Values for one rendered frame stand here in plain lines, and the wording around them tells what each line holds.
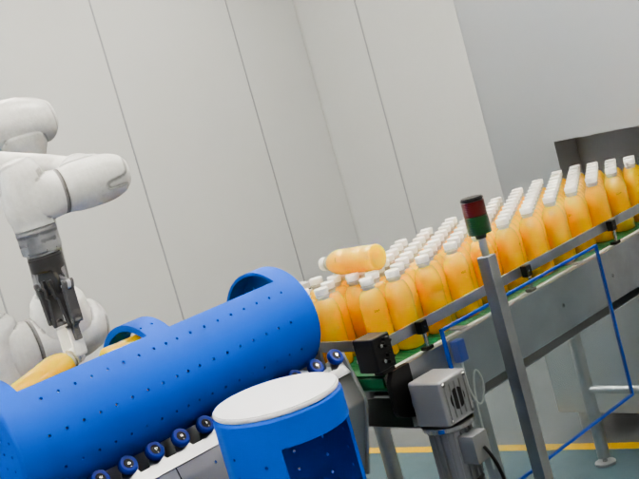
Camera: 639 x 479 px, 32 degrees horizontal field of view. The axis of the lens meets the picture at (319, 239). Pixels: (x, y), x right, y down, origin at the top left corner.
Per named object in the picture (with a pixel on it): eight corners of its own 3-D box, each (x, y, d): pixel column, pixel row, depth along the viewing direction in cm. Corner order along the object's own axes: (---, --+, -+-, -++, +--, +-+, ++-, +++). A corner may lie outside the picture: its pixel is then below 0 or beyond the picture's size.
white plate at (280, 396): (194, 429, 229) (195, 434, 229) (320, 404, 221) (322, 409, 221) (234, 386, 255) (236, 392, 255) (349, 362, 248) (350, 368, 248)
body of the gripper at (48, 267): (19, 259, 245) (31, 300, 246) (38, 257, 239) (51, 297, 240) (48, 250, 250) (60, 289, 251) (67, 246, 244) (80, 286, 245)
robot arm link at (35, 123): (29, 363, 321) (101, 336, 331) (48, 382, 308) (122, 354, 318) (-37, 104, 294) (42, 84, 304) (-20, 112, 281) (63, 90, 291)
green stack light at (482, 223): (463, 238, 294) (458, 220, 294) (477, 231, 299) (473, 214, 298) (482, 236, 290) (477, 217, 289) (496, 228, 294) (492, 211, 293)
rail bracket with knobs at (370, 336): (356, 379, 287) (345, 341, 286) (374, 369, 292) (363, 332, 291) (384, 378, 280) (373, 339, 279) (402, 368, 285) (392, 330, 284)
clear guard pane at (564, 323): (487, 502, 300) (441, 331, 294) (630, 393, 353) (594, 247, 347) (489, 502, 300) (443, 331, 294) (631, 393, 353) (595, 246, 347)
